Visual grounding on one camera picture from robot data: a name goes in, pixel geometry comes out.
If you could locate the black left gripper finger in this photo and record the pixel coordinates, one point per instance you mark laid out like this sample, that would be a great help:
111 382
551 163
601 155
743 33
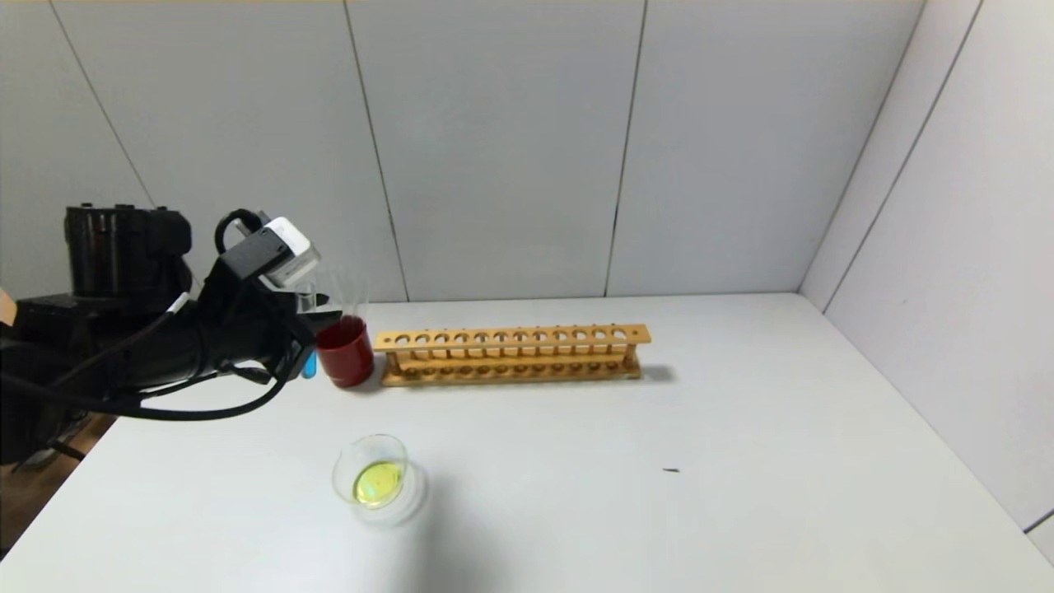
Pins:
312 301
298 329

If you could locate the clear glass beaker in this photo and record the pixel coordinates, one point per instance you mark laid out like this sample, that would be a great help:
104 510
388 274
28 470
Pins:
375 486

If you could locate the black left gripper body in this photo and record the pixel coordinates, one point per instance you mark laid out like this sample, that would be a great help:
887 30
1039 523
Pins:
298 336

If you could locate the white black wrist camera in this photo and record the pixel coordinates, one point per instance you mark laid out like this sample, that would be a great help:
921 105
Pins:
288 247

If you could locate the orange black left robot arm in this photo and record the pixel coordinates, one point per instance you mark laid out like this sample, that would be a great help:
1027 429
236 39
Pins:
99 354

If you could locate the red plastic cup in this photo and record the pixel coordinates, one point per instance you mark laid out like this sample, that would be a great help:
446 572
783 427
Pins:
350 366

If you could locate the clear empty test tube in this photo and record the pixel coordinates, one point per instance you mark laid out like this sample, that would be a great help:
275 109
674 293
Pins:
340 296
356 292

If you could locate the blue pigment glass test tube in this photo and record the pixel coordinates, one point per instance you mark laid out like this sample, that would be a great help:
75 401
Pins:
309 366

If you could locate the wooden test tube rack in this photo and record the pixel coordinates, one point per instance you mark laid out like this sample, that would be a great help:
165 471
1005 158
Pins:
644 334

